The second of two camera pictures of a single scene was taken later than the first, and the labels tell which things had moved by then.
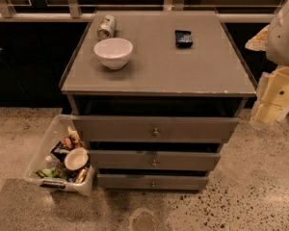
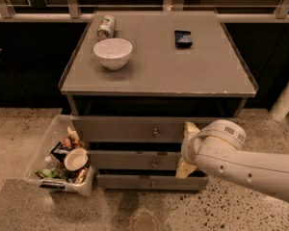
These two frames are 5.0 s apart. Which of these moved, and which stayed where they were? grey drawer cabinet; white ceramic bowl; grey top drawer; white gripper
Moved: white gripper
Stayed: grey drawer cabinet; white ceramic bowl; grey top drawer
